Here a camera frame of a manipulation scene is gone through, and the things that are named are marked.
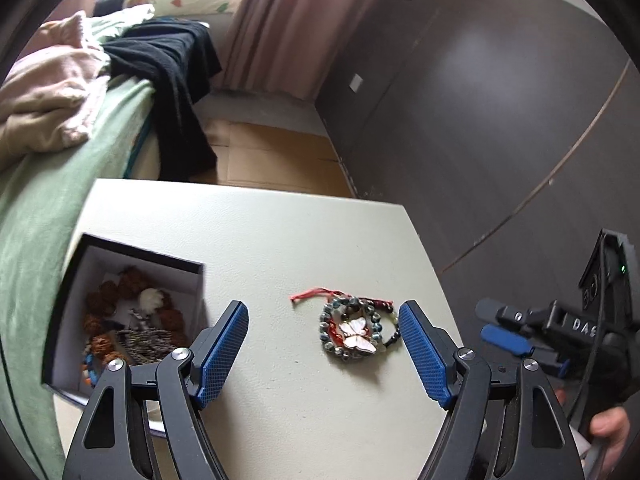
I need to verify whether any brown rudraksha bead bracelet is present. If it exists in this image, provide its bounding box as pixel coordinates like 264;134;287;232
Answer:
81;264;188;366

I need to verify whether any red string bracelet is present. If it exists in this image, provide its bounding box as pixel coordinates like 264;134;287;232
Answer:
290;286;396;311

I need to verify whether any butterfly bead bracelet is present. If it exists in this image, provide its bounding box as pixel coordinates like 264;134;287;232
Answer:
318;294;402;362

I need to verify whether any black jewelry box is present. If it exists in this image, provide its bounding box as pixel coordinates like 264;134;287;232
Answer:
41;234;207;408

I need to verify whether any person's right hand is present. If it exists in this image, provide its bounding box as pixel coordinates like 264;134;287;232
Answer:
589;405;639;479

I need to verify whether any green bed sheet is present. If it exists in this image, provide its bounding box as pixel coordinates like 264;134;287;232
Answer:
1;76;154;479

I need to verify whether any flattened cardboard on floor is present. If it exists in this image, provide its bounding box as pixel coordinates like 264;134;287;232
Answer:
191;119;354;198

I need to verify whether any pink beige blanket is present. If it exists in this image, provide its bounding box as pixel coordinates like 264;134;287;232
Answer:
1;11;110;169

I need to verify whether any pink curtain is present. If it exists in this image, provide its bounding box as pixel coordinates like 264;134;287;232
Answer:
218;0;372;101

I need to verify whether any black knitted cloth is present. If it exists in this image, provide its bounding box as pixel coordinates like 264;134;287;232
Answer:
103;18;222;182

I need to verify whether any floral window seat cushion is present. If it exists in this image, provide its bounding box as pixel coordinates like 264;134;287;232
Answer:
124;0;242;16

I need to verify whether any black cable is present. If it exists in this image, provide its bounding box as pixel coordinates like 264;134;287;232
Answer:
569;238;618;430

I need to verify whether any blue braided bracelet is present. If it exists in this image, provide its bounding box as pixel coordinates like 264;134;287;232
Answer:
80;351;99;388

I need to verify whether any white wall socket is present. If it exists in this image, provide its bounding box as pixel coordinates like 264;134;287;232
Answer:
349;74;363;93

